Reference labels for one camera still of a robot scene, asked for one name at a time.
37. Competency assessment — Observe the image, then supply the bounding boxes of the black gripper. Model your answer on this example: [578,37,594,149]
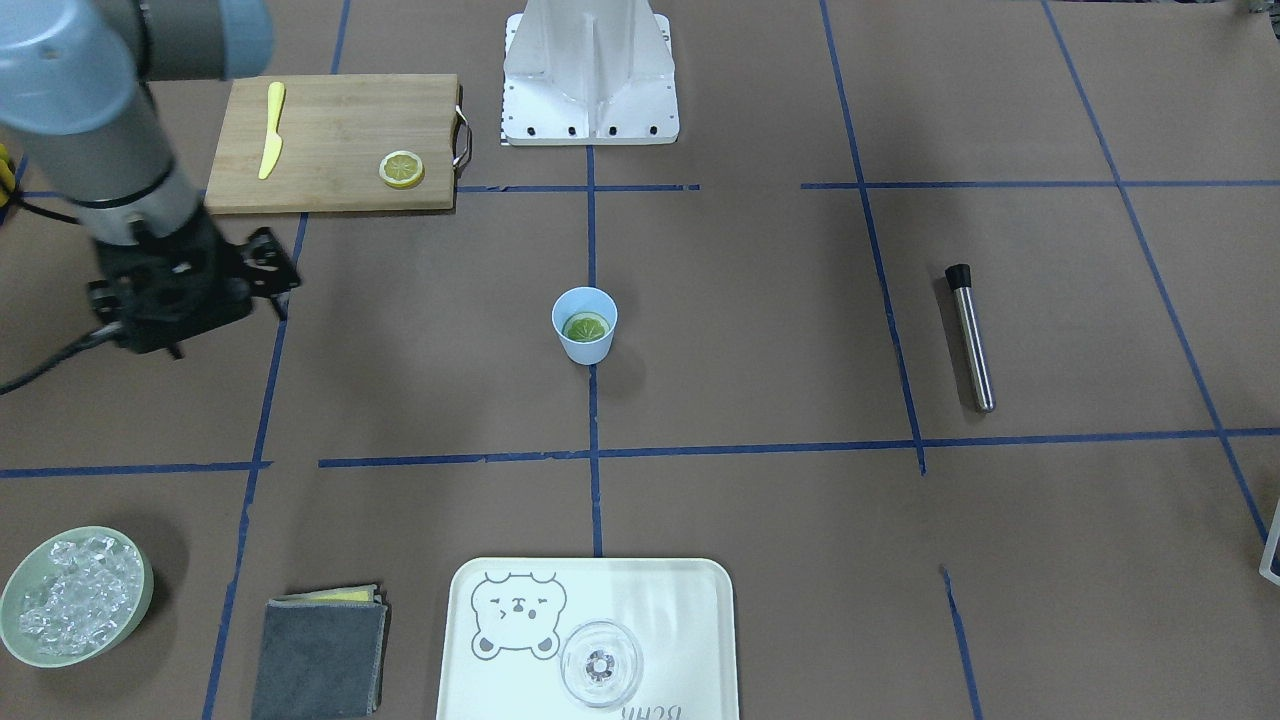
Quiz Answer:
[87,211,302,359]

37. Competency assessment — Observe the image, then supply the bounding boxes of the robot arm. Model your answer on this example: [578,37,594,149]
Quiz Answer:
[1,1,300,356]

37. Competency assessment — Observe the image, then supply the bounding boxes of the light blue paper cup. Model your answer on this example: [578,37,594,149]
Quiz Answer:
[550,287,620,366]

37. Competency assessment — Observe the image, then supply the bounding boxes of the yellow plastic knife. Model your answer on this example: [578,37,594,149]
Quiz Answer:
[257,79,285,181]

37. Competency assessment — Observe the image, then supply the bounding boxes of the bamboo cutting board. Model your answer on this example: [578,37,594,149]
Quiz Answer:
[204,74,467,215]

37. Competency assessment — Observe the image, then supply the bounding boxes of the green bowl of ice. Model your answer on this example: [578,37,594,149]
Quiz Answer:
[3,527,155,669]

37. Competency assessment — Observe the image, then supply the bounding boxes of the grey folded cloth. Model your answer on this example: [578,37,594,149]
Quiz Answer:
[250,584,389,719]

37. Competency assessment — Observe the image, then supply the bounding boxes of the white bear tray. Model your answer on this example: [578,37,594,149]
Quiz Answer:
[436,557,740,719]

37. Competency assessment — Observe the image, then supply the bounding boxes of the clear glass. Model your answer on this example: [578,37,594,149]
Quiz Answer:
[559,619,644,710]

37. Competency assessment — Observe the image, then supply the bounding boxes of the steel muddler black tip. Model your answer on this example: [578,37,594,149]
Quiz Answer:
[945,263,997,414]

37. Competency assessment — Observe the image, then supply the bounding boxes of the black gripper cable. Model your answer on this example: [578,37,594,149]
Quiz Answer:
[0,195,125,396]

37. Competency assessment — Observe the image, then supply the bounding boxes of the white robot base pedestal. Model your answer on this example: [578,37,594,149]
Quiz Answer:
[500,1,681,147]

